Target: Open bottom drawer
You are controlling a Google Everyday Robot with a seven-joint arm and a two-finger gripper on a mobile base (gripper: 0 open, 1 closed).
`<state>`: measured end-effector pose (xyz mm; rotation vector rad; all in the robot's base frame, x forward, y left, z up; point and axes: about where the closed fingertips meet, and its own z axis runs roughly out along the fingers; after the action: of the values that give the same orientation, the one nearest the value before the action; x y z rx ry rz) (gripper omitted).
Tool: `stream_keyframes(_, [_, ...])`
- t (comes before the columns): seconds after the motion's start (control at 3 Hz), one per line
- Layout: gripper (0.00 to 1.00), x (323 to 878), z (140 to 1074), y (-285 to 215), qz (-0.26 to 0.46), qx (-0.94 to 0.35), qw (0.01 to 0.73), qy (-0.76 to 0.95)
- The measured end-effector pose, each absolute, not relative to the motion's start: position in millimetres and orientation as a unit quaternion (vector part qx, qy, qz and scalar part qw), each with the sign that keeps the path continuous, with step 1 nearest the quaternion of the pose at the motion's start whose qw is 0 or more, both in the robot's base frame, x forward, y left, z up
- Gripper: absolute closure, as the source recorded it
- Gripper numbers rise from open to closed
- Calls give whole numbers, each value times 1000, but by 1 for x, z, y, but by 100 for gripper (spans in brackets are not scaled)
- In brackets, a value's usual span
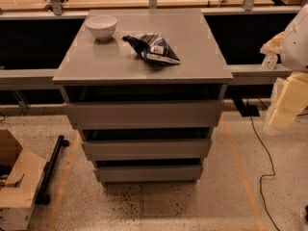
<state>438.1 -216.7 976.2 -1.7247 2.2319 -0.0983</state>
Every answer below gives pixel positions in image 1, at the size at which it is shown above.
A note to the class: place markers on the grey top drawer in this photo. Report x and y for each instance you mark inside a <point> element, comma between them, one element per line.
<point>136,115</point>

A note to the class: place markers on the grey middle drawer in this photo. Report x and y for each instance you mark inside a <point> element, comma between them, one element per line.
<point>146,150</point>

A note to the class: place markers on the blue chip bag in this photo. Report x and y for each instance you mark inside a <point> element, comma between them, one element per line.
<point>152,48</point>

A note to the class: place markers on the grey bottom drawer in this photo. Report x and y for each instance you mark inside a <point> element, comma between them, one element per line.
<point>147,174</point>

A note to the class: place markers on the black metal bar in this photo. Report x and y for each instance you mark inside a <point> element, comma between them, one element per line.
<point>43,197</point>

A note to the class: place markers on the grey drawer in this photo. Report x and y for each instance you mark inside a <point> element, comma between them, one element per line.
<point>147,174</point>
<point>146,150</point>
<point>136,115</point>

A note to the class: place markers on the white ceramic bowl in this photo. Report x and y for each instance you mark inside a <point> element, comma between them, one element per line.
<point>102,27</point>

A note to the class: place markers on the black power adapter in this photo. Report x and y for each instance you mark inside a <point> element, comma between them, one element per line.
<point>245,108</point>

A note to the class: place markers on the clear sanitizer bottle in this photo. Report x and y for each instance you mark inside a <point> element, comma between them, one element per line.
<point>269,62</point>

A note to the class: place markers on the grey drawer cabinet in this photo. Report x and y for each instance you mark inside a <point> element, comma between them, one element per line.
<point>111,71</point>

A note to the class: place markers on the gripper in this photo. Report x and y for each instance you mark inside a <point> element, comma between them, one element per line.
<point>295,45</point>

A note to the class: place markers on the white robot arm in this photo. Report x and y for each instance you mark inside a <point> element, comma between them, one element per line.
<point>294,45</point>

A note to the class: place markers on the cardboard box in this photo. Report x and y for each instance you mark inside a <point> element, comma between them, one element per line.
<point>21,175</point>

